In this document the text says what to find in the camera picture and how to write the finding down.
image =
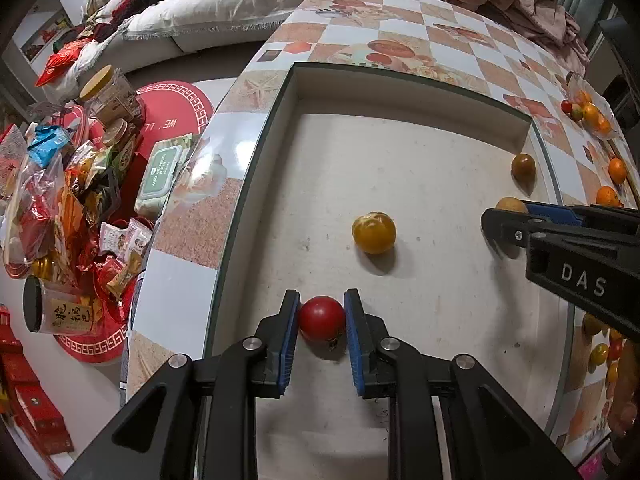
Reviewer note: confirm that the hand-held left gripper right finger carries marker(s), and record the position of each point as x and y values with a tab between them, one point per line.
352	345

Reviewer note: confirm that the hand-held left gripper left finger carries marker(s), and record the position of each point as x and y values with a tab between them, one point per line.
291	345

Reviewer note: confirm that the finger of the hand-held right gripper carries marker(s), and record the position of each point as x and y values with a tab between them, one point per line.
555	213
505	230

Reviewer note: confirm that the brown longan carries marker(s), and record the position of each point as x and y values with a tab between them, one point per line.
509	204

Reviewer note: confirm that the white rectangular tray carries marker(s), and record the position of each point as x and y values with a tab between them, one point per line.
400	160

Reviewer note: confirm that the yellow cherry tomato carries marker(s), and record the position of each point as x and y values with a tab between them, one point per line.
611	373
374	232
598	355
592	324

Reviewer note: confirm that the dark brown cherry tomato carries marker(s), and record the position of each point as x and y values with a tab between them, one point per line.
523	166
576	110

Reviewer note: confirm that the clear plastic bag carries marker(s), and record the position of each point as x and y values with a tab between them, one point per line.
575	85

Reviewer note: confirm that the pink patterned cloth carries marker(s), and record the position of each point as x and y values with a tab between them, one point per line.
592	467

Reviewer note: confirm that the green wet wipes pack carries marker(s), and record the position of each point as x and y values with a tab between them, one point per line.
162	175

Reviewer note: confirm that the clear jar black lid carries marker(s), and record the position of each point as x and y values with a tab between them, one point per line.
60	307

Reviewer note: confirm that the checked printed tablecloth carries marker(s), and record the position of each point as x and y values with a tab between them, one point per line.
400	15

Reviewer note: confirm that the stack of red boxes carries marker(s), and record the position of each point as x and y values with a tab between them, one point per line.
35	400

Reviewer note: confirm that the red round floor mat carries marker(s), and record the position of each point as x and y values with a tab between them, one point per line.
175	110

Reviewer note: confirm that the small clear jar wooden lid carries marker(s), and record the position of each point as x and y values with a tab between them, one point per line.
120	134

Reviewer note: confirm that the pile of snack packets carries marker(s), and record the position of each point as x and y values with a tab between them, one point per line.
55	200

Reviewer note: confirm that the large clear jar bamboo lid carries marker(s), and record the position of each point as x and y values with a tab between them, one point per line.
112	95

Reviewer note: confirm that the grey sofa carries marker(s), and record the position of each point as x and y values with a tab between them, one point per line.
165	60

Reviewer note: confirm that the white fringed pillow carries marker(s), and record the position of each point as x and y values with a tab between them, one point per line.
215	10

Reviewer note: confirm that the dark red clothing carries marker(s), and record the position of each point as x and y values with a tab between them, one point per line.
140	7

